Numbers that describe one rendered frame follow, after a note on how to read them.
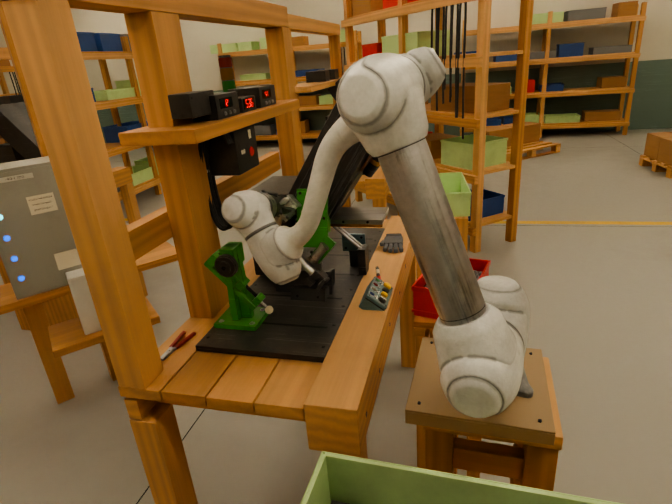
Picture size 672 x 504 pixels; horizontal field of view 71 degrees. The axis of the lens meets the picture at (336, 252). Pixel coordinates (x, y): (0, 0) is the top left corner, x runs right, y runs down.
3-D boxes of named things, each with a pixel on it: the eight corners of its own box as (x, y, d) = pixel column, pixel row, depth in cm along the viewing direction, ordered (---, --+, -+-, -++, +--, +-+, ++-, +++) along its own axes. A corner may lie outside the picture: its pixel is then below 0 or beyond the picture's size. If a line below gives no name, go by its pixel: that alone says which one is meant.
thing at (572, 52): (627, 135, 867) (649, -2, 783) (451, 141, 946) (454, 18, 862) (619, 130, 915) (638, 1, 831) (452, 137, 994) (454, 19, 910)
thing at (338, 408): (418, 242, 252) (417, 215, 247) (361, 457, 119) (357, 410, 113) (391, 241, 256) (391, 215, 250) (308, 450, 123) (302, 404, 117)
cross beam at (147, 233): (281, 168, 245) (278, 151, 242) (113, 274, 130) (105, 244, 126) (272, 168, 247) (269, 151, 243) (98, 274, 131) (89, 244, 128)
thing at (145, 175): (202, 175, 823) (176, 32, 738) (109, 220, 605) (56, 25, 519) (175, 175, 837) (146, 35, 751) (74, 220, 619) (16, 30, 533)
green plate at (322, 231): (333, 245, 176) (333, 188, 172) (327, 247, 168) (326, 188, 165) (304, 244, 179) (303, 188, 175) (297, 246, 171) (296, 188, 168)
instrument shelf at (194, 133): (300, 108, 210) (299, 98, 209) (196, 144, 130) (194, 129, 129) (249, 111, 217) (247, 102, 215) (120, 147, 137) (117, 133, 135)
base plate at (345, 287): (385, 231, 233) (385, 227, 233) (325, 363, 136) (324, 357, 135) (305, 230, 244) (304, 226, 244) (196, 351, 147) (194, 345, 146)
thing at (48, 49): (308, 218, 263) (288, 27, 226) (145, 389, 130) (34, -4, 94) (293, 218, 265) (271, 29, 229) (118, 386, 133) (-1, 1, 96)
